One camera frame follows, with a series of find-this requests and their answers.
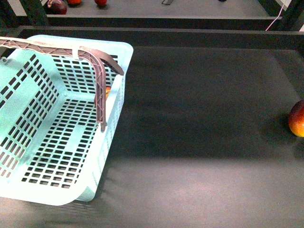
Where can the black display tray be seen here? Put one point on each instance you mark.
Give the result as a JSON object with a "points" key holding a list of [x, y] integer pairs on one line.
{"points": [[202, 140], [181, 14]]}

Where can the light blue plastic basket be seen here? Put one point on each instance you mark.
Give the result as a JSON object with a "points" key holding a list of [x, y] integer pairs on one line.
{"points": [[52, 149]]}

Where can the red orange mango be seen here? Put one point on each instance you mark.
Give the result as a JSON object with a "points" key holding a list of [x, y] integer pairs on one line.
{"points": [[296, 119]]}

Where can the dark purple eggplant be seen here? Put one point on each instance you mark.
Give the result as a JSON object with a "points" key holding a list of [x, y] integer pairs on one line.
{"points": [[57, 7]]}

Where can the brown basket handle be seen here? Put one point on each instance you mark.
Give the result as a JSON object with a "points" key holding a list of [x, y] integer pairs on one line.
{"points": [[97, 58]]}

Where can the black near display tray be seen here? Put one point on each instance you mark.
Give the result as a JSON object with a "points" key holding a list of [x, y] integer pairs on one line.
{"points": [[202, 140]]}

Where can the flat black divider strip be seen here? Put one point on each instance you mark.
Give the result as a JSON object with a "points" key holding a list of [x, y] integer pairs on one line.
{"points": [[167, 2]]}

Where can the small red apple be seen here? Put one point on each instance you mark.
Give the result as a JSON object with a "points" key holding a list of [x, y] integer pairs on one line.
{"points": [[101, 3]]}

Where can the black perforated shelf post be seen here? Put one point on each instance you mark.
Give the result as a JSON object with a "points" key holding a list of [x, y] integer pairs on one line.
{"points": [[293, 18]]}

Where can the orange tomato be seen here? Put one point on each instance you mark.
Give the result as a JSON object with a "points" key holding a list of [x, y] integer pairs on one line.
{"points": [[74, 2]]}

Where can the red yellow apple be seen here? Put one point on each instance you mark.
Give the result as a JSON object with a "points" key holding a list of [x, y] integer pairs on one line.
{"points": [[107, 92]]}

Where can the black far display tray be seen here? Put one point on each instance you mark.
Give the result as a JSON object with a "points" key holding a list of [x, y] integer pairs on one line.
{"points": [[181, 14]]}

